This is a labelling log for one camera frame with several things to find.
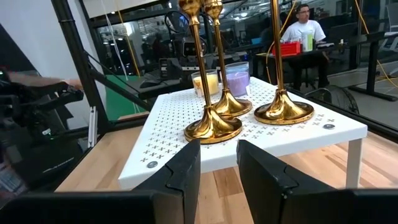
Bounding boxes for purple candle glass jar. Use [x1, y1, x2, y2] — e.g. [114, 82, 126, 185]
[224, 61, 251, 98]

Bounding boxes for white and green container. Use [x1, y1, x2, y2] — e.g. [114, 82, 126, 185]
[300, 30, 314, 52]

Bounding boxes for person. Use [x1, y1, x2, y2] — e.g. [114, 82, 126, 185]
[281, 3, 330, 91]

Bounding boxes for green board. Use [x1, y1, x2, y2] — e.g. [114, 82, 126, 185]
[105, 74, 147, 121]

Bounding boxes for red plastic box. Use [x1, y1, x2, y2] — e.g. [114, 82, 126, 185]
[272, 41, 302, 57]

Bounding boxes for black rig frame post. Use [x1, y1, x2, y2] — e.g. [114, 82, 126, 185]
[51, 0, 153, 134]

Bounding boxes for yellow cable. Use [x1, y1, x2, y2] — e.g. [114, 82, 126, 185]
[354, 0, 398, 88]

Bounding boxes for person's hand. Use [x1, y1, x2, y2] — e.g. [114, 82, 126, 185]
[9, 71, 83, 91]

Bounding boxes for white perforated metal shelf riser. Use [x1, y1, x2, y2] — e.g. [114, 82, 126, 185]
[118, 76, 369, 191]

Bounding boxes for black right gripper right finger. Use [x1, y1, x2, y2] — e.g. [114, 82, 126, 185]
[236, 139, 335, 224]

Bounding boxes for yellow apple scented candle jar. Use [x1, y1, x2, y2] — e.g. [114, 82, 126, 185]
[191, 69, 220, 98]

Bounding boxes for tall gold candlestick holder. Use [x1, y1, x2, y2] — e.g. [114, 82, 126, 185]
[203, 0, 253, 118]
[178, 0, 243, 145]
[254, 0, 315, 125]

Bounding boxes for black floor fan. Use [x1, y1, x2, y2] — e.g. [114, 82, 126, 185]
[303, 85, 361, 115]

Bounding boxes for black desk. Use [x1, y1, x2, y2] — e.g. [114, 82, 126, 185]
[253, 30, 398, 102]

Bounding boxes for black box camera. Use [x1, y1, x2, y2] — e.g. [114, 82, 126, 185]
[182, 37, 206, 59]

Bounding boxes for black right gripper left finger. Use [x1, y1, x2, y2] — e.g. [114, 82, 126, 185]
[132, 139, 201, 224]

